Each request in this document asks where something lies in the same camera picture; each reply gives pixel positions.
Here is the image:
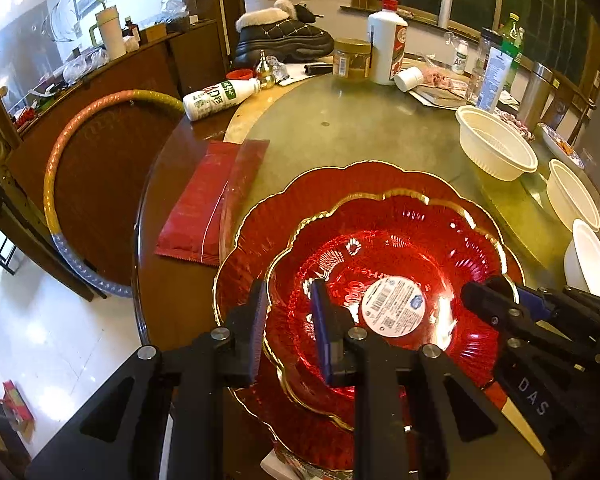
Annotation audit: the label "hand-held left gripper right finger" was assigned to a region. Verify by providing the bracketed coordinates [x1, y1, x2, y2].
[310, 278, 553, 480]

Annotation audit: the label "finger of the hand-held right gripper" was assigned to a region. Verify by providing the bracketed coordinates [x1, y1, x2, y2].
[519, 285, 600, 333]
[461, 276, 531, 356]

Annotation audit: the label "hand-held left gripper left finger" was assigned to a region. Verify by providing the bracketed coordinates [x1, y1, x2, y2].
[25, 279, 271, 480]

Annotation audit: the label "large red scalloped plate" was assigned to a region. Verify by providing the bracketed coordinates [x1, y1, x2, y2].
[212, 160, 527, 472]

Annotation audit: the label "small red scalloped plate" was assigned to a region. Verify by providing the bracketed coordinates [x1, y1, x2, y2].
[262, 187, 525, 433]

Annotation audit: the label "white ridged plastic bowl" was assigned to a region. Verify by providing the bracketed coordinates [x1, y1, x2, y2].
[455, 105, 540, 182]

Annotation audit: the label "white smooth foam bowl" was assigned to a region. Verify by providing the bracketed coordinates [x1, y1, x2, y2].
[564, 219, 600, 302]

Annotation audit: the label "red foil packet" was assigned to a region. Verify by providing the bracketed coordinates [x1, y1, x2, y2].
[155, 140, 272, 267]

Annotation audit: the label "blue patterned plate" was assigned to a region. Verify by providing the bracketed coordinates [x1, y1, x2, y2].
[537, 122, 589, 171]

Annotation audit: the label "pink packaged snacks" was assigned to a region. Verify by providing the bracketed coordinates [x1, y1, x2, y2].
[497, 109, 536, 142]

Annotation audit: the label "dark wooden chair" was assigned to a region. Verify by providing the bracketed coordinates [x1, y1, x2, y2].
[569, 100, 599, 147]

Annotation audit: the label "steel thermos flask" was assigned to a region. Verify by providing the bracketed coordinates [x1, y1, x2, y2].
[517, 62, 555, 129]

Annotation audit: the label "round glass turntable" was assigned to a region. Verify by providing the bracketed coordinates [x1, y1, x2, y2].
[223, 71, 583, 273]

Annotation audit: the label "round wooden board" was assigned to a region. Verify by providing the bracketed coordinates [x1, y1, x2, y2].
[55, 101, 181, 286]

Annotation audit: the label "tray of raw meat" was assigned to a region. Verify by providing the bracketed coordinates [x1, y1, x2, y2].
[414, 62, 472, 107]

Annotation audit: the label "tall clear jar black lid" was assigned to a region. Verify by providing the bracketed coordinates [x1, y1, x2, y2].
[472, 27, 512, 114]

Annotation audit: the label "small white cup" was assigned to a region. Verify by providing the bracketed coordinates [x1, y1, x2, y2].
[394, 67, 425, 93]

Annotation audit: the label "white milk drink bottle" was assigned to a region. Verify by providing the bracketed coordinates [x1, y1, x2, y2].
[182, 78, 262, 122]

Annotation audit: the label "small clear drink bottle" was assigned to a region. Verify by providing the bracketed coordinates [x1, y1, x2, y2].
[450, 40, 474, 76]

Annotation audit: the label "red cardboard box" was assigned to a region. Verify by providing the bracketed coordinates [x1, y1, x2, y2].
[0, 381, 37, 435]

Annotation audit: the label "small glass perfume bottle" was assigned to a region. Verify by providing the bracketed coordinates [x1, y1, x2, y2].
[254, 50, 277, 91]

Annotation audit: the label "multicoloured hula hoop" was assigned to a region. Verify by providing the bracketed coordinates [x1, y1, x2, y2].
[43, 89, 186, 298]

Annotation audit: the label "green soda bottle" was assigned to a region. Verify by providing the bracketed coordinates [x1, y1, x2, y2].
[500, 12, 527, 101]

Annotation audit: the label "amber jar with gold lid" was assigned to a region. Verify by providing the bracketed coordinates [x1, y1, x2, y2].
[332, 37, 374, 81]

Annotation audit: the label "white liquor bottle red cap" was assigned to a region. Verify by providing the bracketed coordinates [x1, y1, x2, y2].
[367, 0, 409, 86]

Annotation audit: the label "wooden sideboard cabinet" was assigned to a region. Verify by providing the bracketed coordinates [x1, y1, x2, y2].
[4, 20, 231, 302]

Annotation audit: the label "clear plastic bag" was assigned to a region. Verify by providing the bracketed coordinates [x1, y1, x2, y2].
[62, 50, 112, 84]

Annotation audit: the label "white mug green handle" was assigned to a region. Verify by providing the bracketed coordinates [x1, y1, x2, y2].
[89, 5, 127, 61]

